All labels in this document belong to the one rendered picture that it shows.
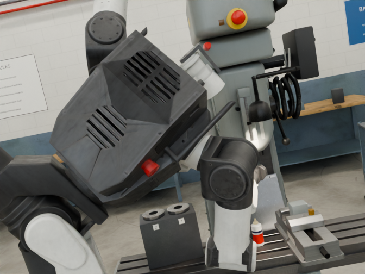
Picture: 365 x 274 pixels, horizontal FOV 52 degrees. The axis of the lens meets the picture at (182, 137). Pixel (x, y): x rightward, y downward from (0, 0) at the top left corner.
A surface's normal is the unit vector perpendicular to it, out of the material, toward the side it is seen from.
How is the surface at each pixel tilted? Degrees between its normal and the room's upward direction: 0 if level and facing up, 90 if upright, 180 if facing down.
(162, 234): 90
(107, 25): 62
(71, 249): 90
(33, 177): 90
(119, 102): 74
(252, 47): 90
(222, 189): 98
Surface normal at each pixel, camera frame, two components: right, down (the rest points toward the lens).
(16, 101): 0.00, 0.16
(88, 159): -0.25, -0.07
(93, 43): 0.16, -0.37
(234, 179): -0.31, 0.36
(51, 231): 0.30, 0.10
